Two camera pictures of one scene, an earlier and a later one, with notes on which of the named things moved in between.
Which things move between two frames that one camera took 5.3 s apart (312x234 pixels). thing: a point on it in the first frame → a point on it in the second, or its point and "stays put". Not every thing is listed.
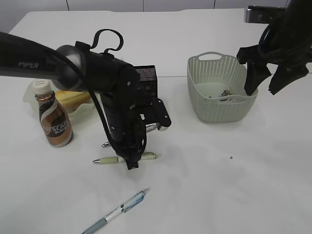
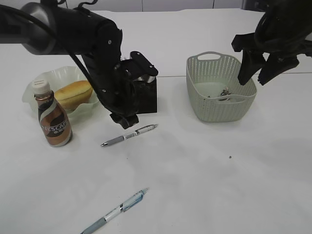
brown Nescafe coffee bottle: x=56 y=128 stays put
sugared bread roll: x=72 y=99 stays put
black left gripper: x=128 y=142 → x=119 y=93
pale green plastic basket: x=217 y=88 stays put
